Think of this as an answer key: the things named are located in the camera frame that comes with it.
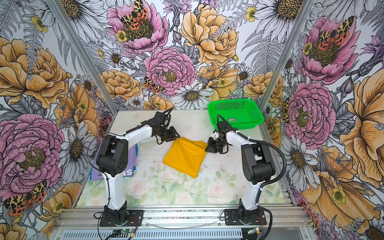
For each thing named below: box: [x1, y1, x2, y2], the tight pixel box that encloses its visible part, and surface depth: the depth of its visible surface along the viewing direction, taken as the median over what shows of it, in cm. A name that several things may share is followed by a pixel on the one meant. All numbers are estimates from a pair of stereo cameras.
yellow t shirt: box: [163, 137, 208, 179], surface depth 96 cm
